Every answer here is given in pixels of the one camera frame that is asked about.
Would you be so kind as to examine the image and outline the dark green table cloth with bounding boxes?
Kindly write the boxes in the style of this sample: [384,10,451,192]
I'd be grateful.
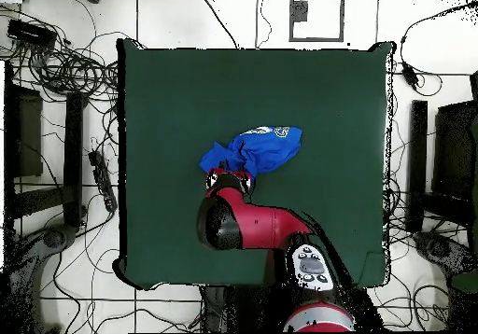
[113,37,397,290]

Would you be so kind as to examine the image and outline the black metal frame stand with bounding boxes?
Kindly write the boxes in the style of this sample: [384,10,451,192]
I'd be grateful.
[404,70,478,234]
[3,59,89,230]

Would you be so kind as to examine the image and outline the grey pedestal leg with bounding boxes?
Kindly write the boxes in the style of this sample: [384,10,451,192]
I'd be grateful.
[7,223,77,333]
[413,230,477,279]

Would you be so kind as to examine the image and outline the grey square floor frame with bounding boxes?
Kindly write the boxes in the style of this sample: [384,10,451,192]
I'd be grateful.
[288,0,345,43]

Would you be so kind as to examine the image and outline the tangled black cable coil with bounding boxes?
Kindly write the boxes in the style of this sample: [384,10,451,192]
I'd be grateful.
[35,48,120,102]

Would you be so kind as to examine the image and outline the blue printed shirt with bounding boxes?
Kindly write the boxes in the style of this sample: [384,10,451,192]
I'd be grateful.
[198,125,303,184]

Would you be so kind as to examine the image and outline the thick black floor cable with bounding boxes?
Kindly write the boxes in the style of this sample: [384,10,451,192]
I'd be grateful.
[201,0,240,49]

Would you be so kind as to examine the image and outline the black power strip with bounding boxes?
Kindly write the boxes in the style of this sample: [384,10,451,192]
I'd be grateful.
[88,149,119,213]

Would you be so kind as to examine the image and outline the dark grey square block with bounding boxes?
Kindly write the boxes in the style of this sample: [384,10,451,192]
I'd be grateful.
[290,0,310,22]

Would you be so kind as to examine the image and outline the black electronics box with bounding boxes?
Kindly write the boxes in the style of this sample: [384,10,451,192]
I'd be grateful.
[7,18,58,49]

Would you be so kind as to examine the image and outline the black power adapter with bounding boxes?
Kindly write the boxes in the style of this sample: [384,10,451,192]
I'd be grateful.
[401,62,419,89]

